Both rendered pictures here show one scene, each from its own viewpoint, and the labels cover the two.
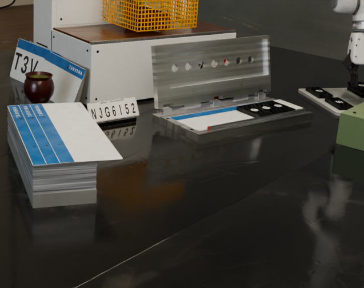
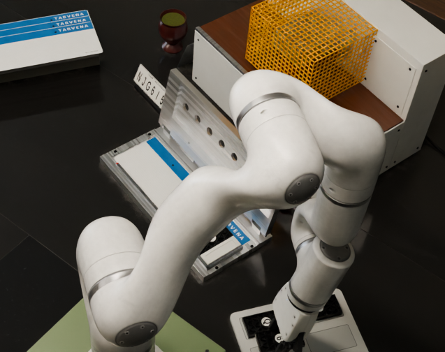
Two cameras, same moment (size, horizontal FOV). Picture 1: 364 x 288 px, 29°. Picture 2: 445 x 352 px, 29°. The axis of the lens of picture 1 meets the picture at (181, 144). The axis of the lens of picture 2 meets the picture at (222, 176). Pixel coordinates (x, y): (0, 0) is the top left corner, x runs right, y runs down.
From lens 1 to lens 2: 2.72 m
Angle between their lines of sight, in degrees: 73
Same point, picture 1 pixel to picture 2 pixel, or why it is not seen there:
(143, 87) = not seen: hidden behind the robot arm
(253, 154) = (70, 204)
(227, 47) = (239, 144)
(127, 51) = (221, 63)
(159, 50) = (172, 77)
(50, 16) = not seen: outside the picture
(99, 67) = (200, 54)
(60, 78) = not seen: hidden behind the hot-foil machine
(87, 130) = (20, 59)
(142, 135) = (117, 120)
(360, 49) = (280, 298)
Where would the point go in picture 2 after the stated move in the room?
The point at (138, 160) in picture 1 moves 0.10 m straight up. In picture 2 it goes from (46, 116) to (42, 89)
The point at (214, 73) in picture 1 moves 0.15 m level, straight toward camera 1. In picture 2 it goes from (218, 151) to (156, 145)
